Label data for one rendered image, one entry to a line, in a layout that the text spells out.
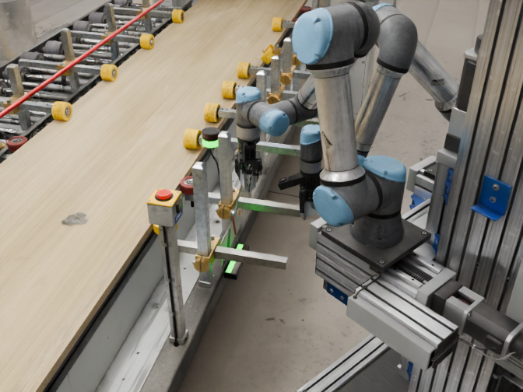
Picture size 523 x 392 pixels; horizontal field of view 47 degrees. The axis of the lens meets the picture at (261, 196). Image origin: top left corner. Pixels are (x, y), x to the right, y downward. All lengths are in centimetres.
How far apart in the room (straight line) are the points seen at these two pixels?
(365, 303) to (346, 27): 71
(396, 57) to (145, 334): 116
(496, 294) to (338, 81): 74
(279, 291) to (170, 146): 102
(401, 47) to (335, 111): 38
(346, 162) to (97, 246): 86
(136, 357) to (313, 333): 112
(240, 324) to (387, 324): 139
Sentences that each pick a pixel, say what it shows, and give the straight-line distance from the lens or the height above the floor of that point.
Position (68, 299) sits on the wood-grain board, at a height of 90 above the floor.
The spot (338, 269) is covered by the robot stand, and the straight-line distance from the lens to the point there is 182.
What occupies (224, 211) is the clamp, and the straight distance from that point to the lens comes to 211.
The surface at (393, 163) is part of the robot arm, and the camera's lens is 162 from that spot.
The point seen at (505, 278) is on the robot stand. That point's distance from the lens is 172.
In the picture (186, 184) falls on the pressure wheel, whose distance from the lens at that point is 217.
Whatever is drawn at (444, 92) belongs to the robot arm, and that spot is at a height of 129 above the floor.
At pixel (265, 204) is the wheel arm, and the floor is 86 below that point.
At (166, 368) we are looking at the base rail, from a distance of 181.
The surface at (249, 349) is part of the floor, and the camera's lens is 278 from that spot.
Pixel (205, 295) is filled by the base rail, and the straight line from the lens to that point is 201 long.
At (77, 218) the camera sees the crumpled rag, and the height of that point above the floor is 91.
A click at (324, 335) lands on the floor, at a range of 285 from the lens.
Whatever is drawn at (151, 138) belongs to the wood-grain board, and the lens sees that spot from 251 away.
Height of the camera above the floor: 207
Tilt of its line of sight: 34 degrees down
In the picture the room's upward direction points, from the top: straight up
